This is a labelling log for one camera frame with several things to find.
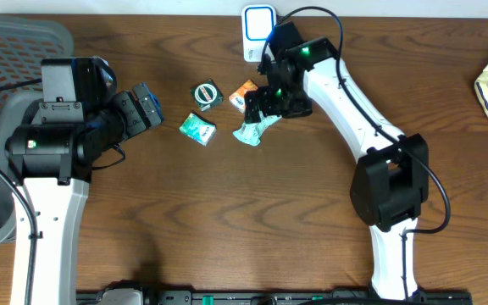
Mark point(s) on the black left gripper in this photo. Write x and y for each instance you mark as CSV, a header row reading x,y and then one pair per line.
x,y
131,112

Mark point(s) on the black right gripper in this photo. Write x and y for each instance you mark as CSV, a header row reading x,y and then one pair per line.
x,y
265,104

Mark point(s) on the white barcode scanner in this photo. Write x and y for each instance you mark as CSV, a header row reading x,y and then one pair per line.
x,y
257,21

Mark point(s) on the orange small snack box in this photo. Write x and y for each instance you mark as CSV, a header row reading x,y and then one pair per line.
x,y
237,98

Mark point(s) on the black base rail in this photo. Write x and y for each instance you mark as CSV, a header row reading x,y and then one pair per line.
x,y
132,292

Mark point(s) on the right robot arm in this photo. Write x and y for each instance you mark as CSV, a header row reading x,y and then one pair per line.
x,y
388,185

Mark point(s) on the black plastic mesh basket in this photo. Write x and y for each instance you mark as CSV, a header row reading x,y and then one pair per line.
x,y
24,43

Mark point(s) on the teal long snack packet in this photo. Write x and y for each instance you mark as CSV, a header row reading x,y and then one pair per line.
x,y
250,133

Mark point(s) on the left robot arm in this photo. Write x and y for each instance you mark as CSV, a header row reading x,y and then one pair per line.
x,y
51,158

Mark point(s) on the teal small snack packet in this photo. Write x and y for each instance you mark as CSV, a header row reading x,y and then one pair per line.
x,y
198,129

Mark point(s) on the dark green round-label box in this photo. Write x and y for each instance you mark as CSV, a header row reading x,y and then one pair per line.
x,y
206,95

